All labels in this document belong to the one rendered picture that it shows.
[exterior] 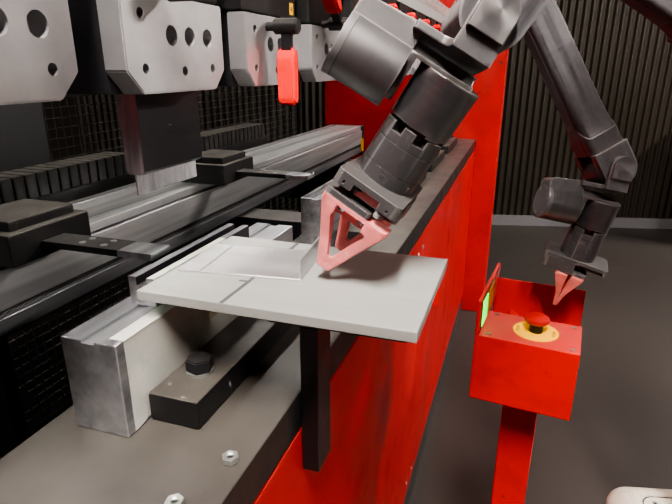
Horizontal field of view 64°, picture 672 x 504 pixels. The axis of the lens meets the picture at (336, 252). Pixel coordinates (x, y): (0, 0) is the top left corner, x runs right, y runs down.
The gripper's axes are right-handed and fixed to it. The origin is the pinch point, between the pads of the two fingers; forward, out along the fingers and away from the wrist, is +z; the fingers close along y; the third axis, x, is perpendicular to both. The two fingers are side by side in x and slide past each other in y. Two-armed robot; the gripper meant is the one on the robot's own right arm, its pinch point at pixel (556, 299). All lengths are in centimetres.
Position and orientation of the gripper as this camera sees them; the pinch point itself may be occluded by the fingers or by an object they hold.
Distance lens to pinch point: 104.1
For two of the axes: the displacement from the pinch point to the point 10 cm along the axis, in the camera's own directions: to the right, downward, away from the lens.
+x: -4.1, 3.2, -8.6
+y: -8.9, -3.6, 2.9
